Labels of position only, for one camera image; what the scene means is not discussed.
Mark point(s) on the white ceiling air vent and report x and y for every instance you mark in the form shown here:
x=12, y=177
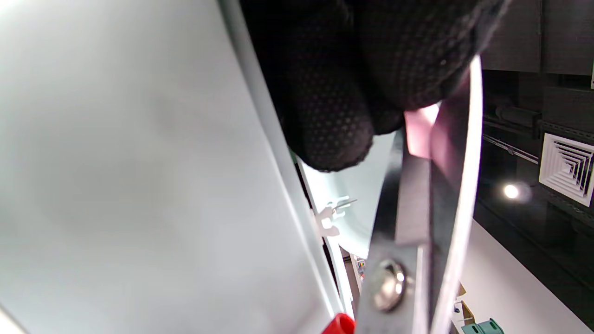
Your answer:
x=568, y=169

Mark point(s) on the round ceiling spotlight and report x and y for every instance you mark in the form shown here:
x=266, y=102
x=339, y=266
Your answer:
x=511, y=191

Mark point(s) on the teal plastic box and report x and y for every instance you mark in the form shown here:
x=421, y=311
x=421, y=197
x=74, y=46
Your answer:
x=482, y=327

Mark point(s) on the pink waste paper sheet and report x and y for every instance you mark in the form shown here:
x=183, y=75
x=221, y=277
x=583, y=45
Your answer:
x=420, y=134

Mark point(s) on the person's left hand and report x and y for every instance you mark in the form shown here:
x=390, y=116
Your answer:
x=362, y=60

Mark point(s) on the mint green lidded bin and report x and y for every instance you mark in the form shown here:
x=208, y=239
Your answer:
x=139, y=162

